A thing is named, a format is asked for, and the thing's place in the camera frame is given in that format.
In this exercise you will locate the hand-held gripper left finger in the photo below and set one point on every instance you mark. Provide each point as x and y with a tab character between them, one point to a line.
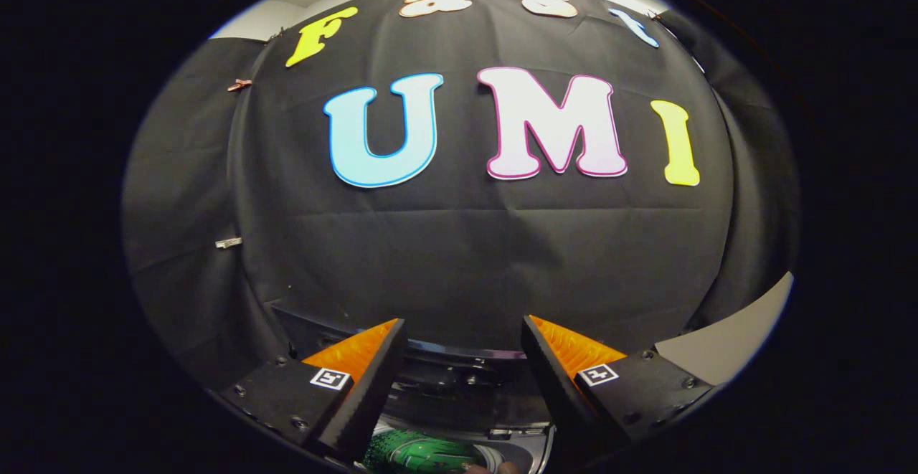
366	402

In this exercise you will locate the black backdrop cloth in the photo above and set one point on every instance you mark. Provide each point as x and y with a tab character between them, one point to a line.
459	259

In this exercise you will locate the orange clip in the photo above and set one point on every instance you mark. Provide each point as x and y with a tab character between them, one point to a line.
240	85

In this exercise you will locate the green polo shirt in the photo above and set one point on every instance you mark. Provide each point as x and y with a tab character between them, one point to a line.
423	452

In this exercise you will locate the silver clip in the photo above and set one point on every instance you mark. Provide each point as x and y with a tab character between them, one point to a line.
229	242

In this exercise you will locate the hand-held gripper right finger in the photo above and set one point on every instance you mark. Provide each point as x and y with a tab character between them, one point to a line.
556	395

